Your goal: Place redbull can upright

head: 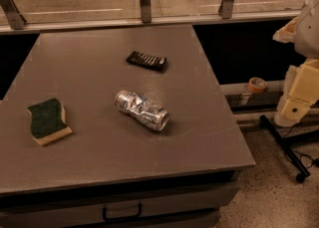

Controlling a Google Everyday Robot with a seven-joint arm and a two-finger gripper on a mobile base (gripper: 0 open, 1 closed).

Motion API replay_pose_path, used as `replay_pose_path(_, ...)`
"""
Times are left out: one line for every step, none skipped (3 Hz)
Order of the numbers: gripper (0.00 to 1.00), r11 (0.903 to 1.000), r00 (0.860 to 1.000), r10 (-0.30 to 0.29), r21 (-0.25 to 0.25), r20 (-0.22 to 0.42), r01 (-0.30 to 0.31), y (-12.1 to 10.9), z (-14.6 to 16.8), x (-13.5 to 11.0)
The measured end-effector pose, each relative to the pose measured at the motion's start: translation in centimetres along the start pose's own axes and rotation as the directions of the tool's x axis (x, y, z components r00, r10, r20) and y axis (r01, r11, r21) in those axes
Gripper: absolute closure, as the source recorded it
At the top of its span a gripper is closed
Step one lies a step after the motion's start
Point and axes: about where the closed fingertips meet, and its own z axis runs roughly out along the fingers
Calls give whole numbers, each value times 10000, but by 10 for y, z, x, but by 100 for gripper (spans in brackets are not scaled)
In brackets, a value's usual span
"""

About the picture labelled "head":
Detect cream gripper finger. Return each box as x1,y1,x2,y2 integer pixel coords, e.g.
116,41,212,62
272,17,298,43
274,59,319,127

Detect crushed silver redbull can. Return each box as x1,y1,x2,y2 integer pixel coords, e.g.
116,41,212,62
115,91,169,131

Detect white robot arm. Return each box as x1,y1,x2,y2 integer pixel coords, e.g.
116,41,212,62
273,0,319,127

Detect orange tape roll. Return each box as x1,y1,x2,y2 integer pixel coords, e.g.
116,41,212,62
248,77,267,94

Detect black wheeled stand base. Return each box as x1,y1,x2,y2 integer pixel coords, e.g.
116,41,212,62
259,115,319,183

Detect grey cabinet drawer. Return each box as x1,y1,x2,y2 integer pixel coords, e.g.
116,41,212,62
0,181,239,228

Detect green and yellow sponge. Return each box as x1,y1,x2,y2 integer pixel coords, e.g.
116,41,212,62
28,99,72,146

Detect black cable on floor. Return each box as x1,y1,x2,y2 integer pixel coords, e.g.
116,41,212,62
282,122,319,170

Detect black drawer handle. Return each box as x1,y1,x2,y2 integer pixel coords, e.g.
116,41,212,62
102,203,143,223

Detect left metal railing bracket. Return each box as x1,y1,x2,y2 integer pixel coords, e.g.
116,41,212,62
0,0,26,30

